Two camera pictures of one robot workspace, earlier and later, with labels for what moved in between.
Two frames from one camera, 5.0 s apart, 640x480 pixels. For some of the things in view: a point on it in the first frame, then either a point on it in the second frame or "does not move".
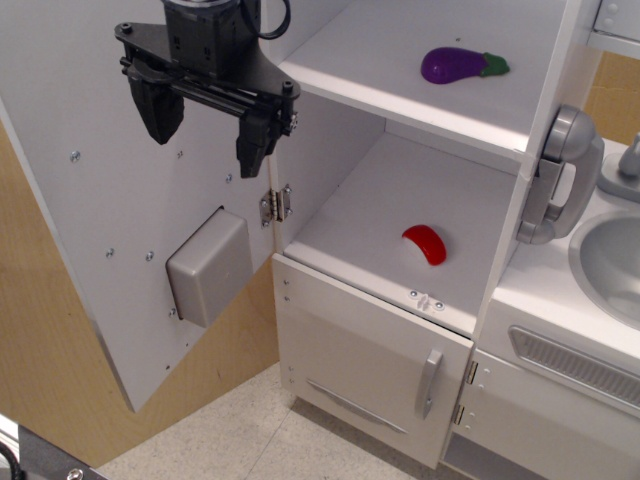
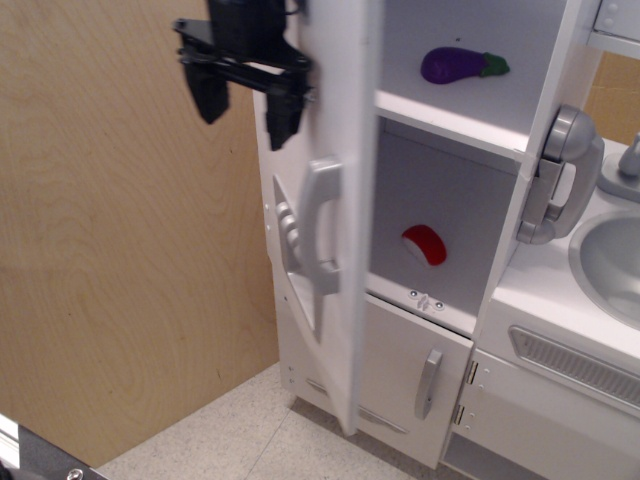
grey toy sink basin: x=604 y=259 does not move
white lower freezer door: x=358 y=360 does not move
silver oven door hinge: x=470 y=379 does not move
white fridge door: x=106 y=184 → x=320 y=337
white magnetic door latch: x=423 y=301 does not move
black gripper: x=211 y=50 → x=245 y=44
